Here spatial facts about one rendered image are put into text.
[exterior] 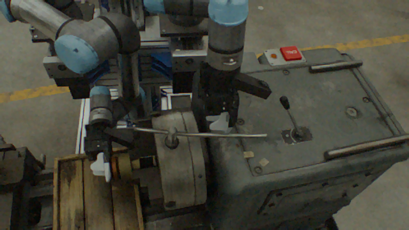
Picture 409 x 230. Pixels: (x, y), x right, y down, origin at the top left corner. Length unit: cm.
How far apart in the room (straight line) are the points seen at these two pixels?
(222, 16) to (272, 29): 271
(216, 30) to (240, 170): 38
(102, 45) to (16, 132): 181
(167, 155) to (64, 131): 170
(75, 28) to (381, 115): 93
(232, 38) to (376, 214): 201
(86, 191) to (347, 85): 98
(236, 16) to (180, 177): 47
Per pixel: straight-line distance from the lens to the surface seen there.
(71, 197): 125
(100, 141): 106
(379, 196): 255
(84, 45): 90
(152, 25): 149
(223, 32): 63
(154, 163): 107
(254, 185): 84
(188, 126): 91
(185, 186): 91
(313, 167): 90
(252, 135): 81
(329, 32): 353
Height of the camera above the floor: 200
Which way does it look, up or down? 54 degrees down
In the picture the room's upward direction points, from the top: 7 degrees clockwise
